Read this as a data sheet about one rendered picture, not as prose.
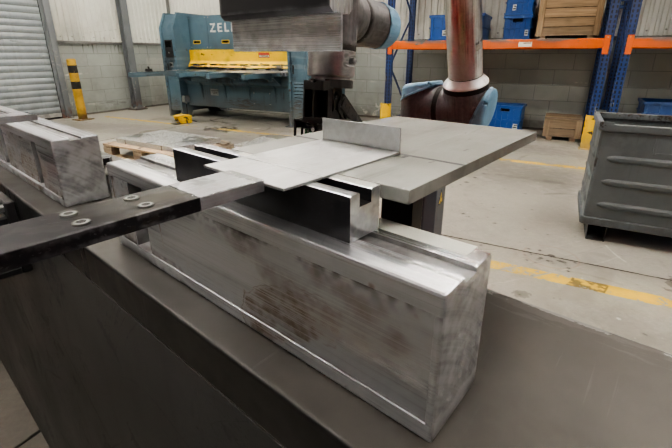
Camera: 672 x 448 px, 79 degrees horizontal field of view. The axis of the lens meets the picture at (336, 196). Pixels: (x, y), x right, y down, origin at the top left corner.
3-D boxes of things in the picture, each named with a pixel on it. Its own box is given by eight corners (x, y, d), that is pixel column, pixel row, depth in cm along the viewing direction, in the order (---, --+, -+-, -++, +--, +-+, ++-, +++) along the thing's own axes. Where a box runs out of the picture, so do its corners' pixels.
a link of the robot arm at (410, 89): (411, 122, 130) (413, 77, 125) (451, 126, 122) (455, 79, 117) (391, 127, 121) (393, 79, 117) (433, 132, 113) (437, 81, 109)
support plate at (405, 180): (535, 140, 44) (537, 131, 44) (408, 205, 25) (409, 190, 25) (394, 123, 55) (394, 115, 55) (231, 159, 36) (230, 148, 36)
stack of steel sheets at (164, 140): (221, 142, 459) (221, 137, 457) (175, 153, 408) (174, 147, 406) (163, 133, 506) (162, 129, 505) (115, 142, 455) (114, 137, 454)
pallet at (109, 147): (235, 154, 465) (233, 141, 461) (176, 170, 400) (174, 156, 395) (165, 143, 523) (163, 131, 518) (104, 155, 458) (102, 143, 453)
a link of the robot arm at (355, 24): (374, -23, 63) (340, -37, 56) (369, 53, 66) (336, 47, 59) (334, -17, 67) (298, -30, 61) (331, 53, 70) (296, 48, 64)
